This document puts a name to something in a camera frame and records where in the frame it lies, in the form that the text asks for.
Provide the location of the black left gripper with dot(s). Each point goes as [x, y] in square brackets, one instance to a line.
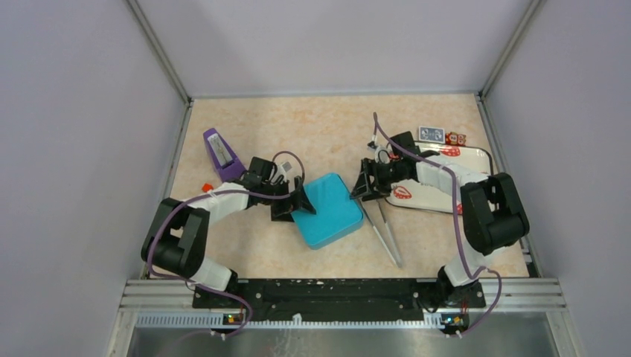
[298, 201]

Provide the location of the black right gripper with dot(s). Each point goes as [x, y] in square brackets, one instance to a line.
[363, 188]

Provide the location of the teal box lid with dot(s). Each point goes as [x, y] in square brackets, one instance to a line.
[331, 199]

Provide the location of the teal chocolate box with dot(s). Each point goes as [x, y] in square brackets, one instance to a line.
[321, 234]

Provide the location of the metal tongs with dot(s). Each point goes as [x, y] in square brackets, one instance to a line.
[382, 228]

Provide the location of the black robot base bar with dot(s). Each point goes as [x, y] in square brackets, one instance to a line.
[341, 300]

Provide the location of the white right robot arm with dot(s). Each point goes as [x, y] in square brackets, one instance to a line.
[488, 214]

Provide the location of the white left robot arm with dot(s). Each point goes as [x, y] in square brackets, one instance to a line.
[178, 235]

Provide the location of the strawberry print tray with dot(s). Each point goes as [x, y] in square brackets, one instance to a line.
[410, 194]

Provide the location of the purple box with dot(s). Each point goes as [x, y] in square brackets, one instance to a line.
[225, 161]

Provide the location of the small orange cube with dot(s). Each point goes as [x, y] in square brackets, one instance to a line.
[207, 187]

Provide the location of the blue playing card deck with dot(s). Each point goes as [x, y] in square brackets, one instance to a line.
[431, 135]

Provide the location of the red dice block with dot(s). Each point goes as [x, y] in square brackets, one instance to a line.
[455, 139]

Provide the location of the metal frame rail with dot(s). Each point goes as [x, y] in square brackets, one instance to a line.
[523, 317]

